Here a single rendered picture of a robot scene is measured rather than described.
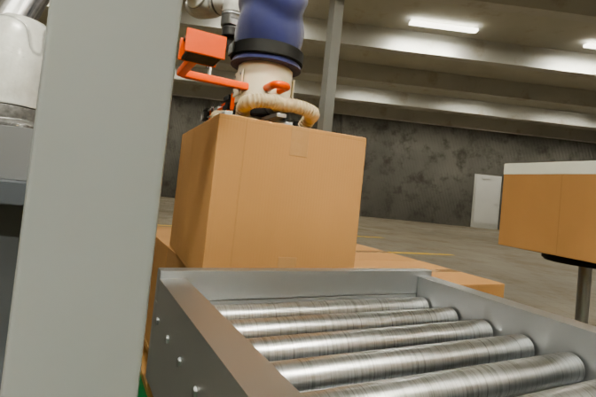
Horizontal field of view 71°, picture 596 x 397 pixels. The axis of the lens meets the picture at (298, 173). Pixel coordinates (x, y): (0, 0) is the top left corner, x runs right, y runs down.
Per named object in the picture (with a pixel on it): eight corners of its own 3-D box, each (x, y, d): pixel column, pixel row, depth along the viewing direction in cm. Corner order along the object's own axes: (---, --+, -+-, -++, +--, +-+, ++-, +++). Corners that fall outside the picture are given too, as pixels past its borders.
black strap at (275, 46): (315, 63, 126) (316, 50, 126) (241, 44, 116) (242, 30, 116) (284, 78, 146) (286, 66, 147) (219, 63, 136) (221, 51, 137)
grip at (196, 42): (224, 59, 91) (227, 36, 91) (184, 50, 87) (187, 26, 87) (215, 68, 98) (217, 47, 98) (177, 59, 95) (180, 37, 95)
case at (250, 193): (352, 288, 111) (367, 137, 112) (199, 287, 95) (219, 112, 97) (274, 249, 166) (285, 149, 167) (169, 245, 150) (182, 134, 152)
